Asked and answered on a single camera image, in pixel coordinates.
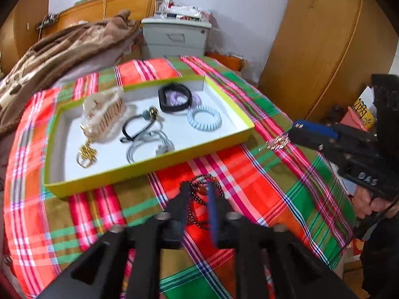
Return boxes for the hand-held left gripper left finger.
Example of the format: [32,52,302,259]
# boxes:
[37,181,191,299]

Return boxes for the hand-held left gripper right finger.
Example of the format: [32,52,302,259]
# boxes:
[207,181,359,299]

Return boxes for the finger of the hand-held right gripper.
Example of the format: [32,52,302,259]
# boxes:
[294,119,340,140]
[287,127,339,154]

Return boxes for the dark beaded necklace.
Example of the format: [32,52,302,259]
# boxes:
[181,174,225,229]

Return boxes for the gold chain ornament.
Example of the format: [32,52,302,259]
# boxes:
[266,135,292,150]

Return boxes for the yellow-green cardboard box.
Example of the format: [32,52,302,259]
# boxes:
[43,75,255,198]

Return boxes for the grey elastic hair ties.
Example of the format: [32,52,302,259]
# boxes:
[126,129,175,164]

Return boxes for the light blue spiral hair tie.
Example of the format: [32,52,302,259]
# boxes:
[186,106,222,130]

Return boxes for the black hair tie with beads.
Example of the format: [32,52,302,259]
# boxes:
[121,106,163,143]

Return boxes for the gold bead bracelet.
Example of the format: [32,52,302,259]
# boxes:
[79,142,98,164]

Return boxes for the black wristband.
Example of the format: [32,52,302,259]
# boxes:
[158,83,191,113]

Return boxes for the purple spiral hair tie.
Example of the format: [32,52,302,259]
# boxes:
[164,91,203,107]

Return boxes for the beige hair claw clip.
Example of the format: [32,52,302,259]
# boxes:
[80,87,125,141]

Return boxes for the person's right forearm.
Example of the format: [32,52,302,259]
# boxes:
[360,213,399,299]

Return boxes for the person's right hand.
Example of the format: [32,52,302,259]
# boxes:
[353,187,392,222]

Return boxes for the pink box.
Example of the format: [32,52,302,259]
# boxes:
[340,106,378,131]

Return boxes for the yellow printed bag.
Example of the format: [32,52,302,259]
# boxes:
[352,98,378,125]

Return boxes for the plaid cloth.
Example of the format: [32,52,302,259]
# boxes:
[3,56,357,298]

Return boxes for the large wooden wardrobe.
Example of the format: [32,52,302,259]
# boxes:
[259,0,399,122]

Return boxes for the orange box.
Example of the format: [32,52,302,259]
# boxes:
[207,52,244,71]

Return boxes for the grey nightstand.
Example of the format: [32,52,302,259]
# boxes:
[141,17,212,60]

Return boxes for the white plastic packet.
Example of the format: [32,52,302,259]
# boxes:
[156,0,213,23]

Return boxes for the brown patterned blanket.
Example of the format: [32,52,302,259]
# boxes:
[0,10,141,134]

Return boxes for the wooden headboard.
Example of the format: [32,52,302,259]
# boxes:
[39,0,160,38]

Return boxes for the power strip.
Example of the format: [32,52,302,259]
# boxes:
[37,13,60,27]

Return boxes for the wooden cabinet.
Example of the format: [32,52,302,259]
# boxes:
[0,0,52,69]

